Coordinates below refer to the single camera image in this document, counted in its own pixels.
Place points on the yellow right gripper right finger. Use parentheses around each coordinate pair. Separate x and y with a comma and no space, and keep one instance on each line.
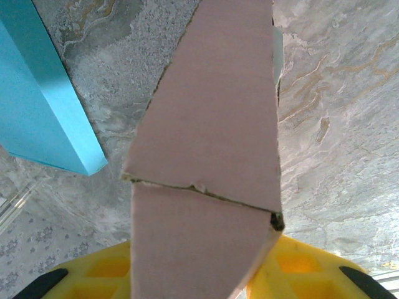
(327,277)

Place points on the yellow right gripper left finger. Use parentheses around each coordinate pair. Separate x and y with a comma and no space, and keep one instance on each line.
(103,286)

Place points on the pink paper box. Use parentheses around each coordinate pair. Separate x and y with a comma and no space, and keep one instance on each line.
(212,124)

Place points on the blue paper box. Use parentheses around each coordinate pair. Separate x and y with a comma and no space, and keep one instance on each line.
(31,109)

